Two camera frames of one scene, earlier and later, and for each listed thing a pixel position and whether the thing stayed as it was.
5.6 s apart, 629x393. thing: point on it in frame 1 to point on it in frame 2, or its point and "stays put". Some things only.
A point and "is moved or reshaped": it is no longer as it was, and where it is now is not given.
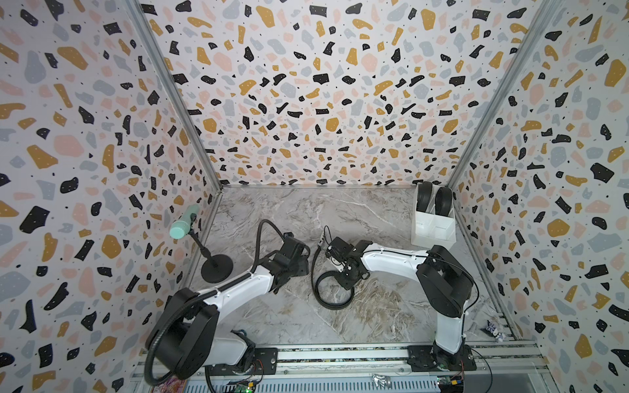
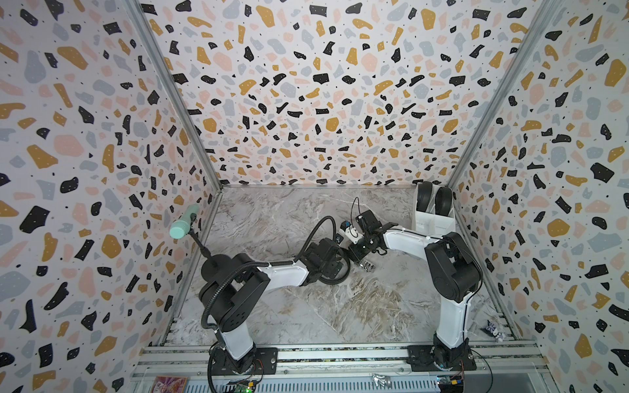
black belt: x=443 y=200 stays put
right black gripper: x=346 y=286 to x=354 y=252
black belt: x=424 y=193 stays put
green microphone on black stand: x=218 y=268 stays put
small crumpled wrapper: x=498 y=336 stays put
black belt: x=317 y=279 is moved or reshaped
